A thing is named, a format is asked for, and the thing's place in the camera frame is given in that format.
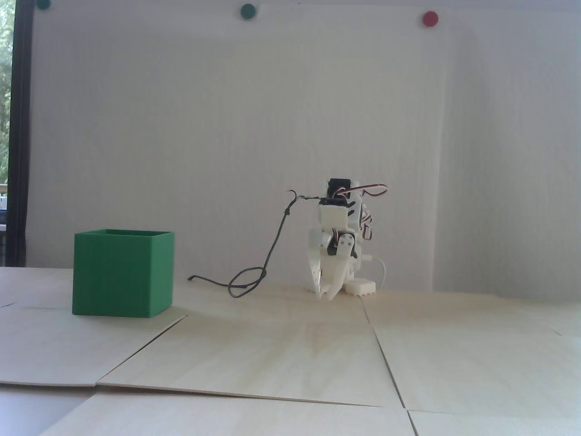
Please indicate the dark window frame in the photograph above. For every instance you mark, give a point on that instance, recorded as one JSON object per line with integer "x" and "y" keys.
{"x": 20, "y": 136}

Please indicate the green open-top box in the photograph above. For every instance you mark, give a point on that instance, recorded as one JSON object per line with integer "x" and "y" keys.
{"x": 118, "y": 277}

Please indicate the red round magnet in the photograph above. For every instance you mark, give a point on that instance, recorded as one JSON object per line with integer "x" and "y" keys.
{"x": 430, "y": 18}

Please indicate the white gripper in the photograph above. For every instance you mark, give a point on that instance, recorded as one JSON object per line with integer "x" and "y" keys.
{"x": 341, "y": 262}

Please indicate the green round magnet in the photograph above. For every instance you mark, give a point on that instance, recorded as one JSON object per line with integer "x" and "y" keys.
{"x": 248, "y": 11}
{"x": 43, "y": 3}

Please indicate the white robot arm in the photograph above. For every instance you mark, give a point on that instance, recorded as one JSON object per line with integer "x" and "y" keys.
{"x": 361, "y": 287}

